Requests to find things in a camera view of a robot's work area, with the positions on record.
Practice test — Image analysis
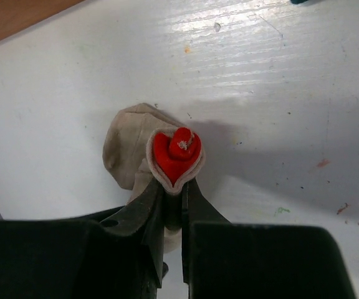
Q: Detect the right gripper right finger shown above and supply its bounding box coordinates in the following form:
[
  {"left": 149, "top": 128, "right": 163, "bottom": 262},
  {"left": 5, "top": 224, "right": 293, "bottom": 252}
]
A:
[{"left": 181, "top": 180, "right": 355, "bottom": 298}]

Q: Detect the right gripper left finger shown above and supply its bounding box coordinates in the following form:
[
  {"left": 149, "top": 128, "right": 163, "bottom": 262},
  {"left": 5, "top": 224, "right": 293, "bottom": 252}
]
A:
[{"left": 0, "top": 180, "right": 164, "bottom": 298}]

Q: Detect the beige red sock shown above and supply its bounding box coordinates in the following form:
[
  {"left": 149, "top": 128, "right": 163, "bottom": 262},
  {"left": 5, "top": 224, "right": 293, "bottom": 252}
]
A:
[{"left": 101, "top": 102, "right": 207, "bottom": 253}]

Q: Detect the wooden compartment organizer tray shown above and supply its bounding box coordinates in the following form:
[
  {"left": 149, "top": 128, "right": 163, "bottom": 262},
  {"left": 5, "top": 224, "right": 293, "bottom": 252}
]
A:
[{"left": 0, "top": 0, "right": 83, "bottom": 40}]

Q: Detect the dark green reindeer sock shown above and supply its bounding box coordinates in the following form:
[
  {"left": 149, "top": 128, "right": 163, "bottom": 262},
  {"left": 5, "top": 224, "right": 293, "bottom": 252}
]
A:
[{"left": 290, "top": 0, "right": 309, "bottom": 5}]

